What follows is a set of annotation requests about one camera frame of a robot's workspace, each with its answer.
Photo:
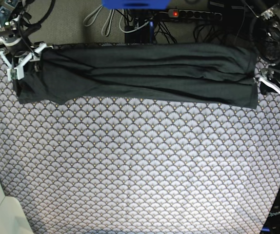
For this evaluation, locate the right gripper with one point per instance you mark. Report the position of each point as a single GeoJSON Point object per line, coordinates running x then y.
{"type": "Point", "coordinates": [14, 36]}

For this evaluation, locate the dark grey T-shirt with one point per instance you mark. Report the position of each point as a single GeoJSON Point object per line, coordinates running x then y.
{"type": "Point", "coordinates": [185, 72]}

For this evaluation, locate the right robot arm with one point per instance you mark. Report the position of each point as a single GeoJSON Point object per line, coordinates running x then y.
{"type": "Point", "coordinates": [17, 10]}

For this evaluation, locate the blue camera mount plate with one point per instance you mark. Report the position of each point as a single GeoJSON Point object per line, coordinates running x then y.
{"type": "Point", "coordinates": [136, 4]}

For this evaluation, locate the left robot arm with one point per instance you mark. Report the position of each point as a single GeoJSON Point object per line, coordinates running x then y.
{"type": "Point", "coordinates": [269, 15]}

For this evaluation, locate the fan-patterned table cloth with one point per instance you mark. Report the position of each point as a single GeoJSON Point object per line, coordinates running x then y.
{"type": "Point", "coordinates": [130, 165]}

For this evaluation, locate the black power strip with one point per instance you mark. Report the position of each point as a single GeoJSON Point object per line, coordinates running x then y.
{"type": "Point", "coordinates": [194, 15]}

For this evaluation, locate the white plastic bin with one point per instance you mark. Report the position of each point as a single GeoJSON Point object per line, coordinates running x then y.
{"type": "Point", "coordinates": [12, 216]}

